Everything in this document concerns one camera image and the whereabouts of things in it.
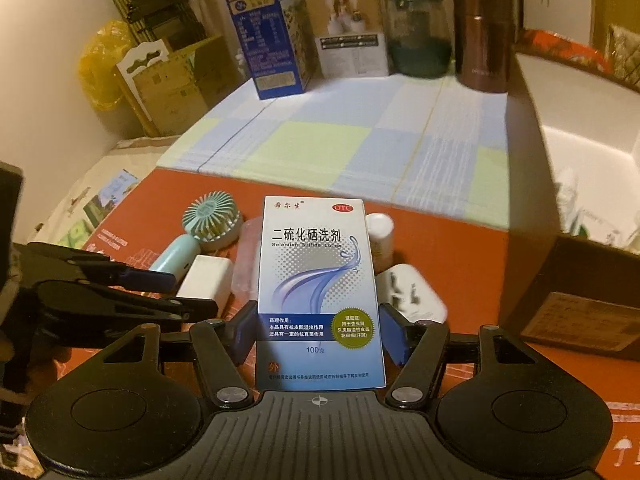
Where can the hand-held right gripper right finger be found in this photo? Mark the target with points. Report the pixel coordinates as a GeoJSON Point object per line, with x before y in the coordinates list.
{"type": "Point", "coordinates": [392, 335]}

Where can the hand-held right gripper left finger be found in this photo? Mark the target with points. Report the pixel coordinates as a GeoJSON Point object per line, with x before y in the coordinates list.
{"type": "Point", "coordinates": [245, 335]}

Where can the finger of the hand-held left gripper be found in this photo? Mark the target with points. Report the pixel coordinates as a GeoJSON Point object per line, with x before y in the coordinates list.
{"type": "Point", "coordinates": [125, 307]}
{"type": "Point", "coordinates": [145, 279]}

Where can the white plug adapter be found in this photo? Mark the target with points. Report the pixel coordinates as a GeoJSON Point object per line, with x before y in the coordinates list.
{"type": "Point", "coordinates": [420, 292]}

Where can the white cube charger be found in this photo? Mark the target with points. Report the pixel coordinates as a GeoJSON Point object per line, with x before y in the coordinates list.
{"type": "Point", "coordinates": [205, 277]}

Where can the clear plastic box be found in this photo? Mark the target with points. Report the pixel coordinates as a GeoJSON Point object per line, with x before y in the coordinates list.
{"type": "Point", "coordinates": [247, 255]}

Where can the mint handheld fan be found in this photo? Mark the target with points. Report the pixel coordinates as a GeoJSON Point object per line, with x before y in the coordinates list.
{"type": "Point", "coordinates": [210, 220]}

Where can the blue white medicine box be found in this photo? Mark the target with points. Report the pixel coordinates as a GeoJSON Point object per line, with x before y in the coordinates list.
{"type": "Point", "coordinates": [320, 270]}

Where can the brown cardboard shoe box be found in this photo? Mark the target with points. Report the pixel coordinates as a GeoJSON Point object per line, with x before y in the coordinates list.
{"type": "Point", "coordinates": [540, 210]}

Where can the green picture booklet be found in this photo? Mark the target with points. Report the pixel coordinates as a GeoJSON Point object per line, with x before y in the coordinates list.
{"type": "Point", "coordinates": [107, 200]}

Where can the small white bottle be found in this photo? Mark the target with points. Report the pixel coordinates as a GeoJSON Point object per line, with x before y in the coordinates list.
{"type": "Point", "coordinates": [380, 240]}

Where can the red printed cardboard sheet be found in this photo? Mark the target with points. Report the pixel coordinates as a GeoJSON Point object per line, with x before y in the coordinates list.
{"type": "Point", "coordinates": [475, 270]}

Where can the yellow plastic bag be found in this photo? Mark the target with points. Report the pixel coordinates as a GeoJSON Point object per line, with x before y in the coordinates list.
{"type": "Point", "coordinates": [102, 65]}

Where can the blue green checked mat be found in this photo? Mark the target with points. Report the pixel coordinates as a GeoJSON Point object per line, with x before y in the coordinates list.
{"type": "Point", "coordinates": [325, 145]}

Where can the black gold folding rack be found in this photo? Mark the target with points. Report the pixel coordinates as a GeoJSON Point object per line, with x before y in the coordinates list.
{"type": "Point", "coordinates": [150, 5]}

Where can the tall blue carton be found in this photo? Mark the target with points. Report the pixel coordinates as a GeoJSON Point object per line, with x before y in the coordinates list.
{"type": "Point", "coordinates": [270, 35]}

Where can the glass jar dark lid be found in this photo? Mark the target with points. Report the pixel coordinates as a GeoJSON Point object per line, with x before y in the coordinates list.
{"type": "Point", "coordinates": [420, 40]}

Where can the white photo product box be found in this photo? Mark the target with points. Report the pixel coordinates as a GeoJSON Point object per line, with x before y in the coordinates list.
{"type": "Point", "coordinates": [350, 35]}

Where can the brown vacuum flask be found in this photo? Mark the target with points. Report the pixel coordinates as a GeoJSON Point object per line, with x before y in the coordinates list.
{"type": "Point", "coordinates": [482, 40]}

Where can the red printed cushion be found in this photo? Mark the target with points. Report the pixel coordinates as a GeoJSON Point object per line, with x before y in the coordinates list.
{"type": "Point", "coordinates": [560, 47]}

